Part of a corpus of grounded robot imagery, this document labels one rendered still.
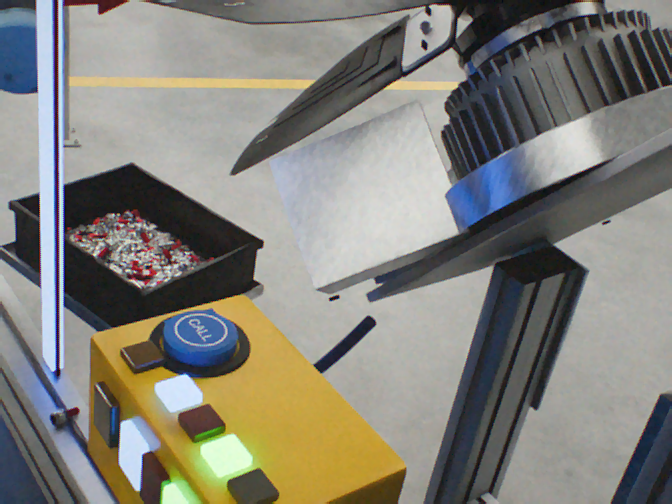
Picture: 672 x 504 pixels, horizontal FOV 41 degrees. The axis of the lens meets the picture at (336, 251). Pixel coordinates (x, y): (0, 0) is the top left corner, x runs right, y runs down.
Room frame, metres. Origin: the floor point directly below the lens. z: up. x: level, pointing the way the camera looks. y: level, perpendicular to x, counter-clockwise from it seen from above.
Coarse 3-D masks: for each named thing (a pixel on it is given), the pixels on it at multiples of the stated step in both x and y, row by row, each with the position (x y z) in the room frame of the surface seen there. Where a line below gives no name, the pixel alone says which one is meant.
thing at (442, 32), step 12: (420, 12) 0.94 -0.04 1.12; (432, 12) 0.92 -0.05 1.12; (444, 12) 0.90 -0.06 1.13; (408, 24) 0.93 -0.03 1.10; (444, 24) 0.88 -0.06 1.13; (408, 36) 0.91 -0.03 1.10; (420, 36) 0.90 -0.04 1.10; (432, 36) 0.88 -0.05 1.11; (444, 36) 0.86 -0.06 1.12; (408, 48) 0.89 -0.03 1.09; (420, 48) 0.88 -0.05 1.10; (432, 48) 0.86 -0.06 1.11; (408, 60) 0.87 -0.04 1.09; (420, 60) 0.86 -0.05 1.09
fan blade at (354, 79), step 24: (360, 48) 0.97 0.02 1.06; (384, 48) 0.92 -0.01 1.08; (336, 72) 0.95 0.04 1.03; (360, 72) 0.90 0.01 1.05; (384, 72) 0.87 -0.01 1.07; (312, 96) 0.93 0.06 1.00; (336, 96) 0.89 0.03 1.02; (360, 96) 0.86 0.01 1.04; (288, 120) 0.92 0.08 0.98; (312, 120) 0.88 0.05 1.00; (264, 144) 0.90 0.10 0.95; (288, 144) 0.86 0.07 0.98; (240, 168) 0.87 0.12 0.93
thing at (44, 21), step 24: (48, 0) 0.57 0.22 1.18; (48, 24) 0.57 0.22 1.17; (48, 48) 0.57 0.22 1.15; (48, 72) 0.57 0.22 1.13; (48, 96) 0.57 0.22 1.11; (48, 120) 0.57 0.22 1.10; (48, 144) 0.57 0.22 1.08; (48, 168) 0.57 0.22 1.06; (48, 192) 0.57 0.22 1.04; (48, 216) 0.57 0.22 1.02; (48, 240) 0.57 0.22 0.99; (48, 264) 0.57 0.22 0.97; (48, 288) 0.57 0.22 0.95; (48, 312) 0.57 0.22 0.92; (48, 336) 0.57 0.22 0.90; (48, 360) 0.57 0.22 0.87
